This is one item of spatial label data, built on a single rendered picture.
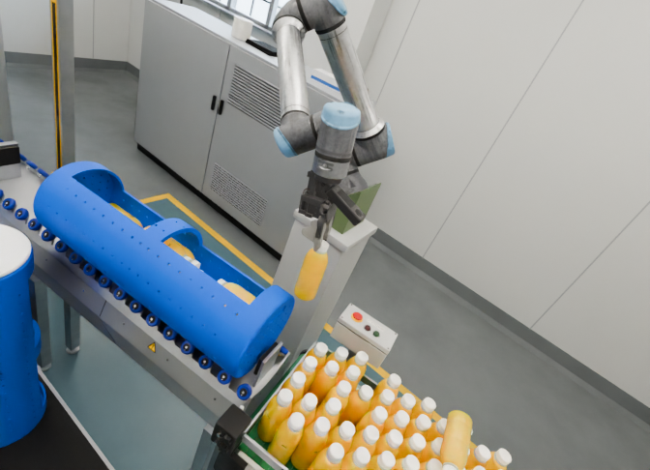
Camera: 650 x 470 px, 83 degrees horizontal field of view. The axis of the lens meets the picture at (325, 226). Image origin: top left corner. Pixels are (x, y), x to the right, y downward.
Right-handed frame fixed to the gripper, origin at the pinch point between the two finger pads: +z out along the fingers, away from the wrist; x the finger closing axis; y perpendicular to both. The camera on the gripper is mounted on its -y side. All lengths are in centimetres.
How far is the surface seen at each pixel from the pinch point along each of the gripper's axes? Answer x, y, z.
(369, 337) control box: -13.8, -19.0, 35.2
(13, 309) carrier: 33, 82, 41
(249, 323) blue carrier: 17.3, 10.0, 20.6
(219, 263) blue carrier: -7.8, 37.8, 26.4
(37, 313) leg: 7, 118, 79
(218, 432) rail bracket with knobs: 33, 7, 44
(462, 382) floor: -148, -86, 155
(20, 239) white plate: 23, 90, 23
